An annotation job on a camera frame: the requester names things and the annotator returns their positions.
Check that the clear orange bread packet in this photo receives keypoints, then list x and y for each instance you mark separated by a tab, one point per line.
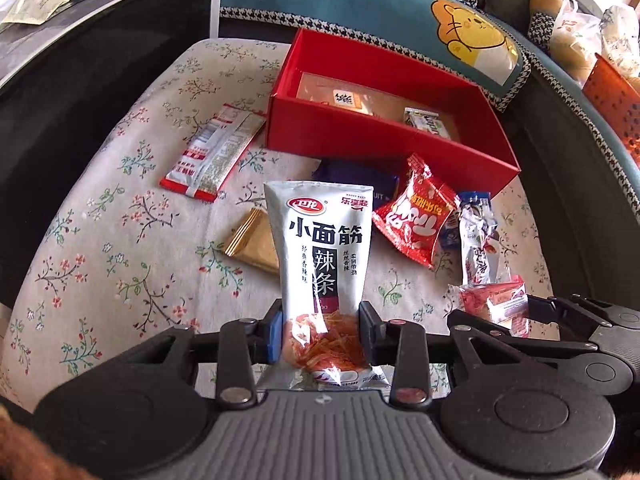
320	92

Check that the purple wafer biscuit packet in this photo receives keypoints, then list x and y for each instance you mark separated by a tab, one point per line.
350	175

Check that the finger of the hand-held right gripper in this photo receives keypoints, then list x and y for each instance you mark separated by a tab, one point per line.
575	310
550	360

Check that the black glass table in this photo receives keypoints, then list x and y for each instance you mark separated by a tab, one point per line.
100	85

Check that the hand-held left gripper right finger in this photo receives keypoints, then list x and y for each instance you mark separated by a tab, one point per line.
367	335

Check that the red puffed snack packet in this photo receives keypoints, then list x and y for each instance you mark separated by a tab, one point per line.
415	215

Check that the gold snack packet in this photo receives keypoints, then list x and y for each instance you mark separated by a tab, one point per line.
252	245

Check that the red cardboard box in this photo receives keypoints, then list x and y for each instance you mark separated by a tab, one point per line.
350	145

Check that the small white green candy packet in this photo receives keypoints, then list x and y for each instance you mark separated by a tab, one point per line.
427	122

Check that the brown fuzzy cloth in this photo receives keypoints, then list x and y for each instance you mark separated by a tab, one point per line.
30	445

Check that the floral seat cushion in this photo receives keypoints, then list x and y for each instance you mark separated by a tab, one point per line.
125	240

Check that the houndstooth pillow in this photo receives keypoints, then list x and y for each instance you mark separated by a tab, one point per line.
541	27

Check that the long red white snack packet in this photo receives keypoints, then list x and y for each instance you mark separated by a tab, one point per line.
215	155

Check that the white plastic bag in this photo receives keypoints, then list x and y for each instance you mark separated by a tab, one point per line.
622	35
575	35

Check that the blue snack packet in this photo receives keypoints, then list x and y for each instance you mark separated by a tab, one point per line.
475	196

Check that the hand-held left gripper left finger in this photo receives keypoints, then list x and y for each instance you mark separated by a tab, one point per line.
274	337

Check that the white red sausage packet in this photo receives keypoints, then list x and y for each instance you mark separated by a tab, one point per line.
475	255

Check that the white spicy strip snack packet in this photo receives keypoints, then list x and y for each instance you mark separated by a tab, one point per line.
320	240

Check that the orange patterned bag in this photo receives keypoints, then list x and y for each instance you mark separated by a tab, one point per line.
615	105

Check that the clear red snack packet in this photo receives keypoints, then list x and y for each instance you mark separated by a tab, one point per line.
492	300

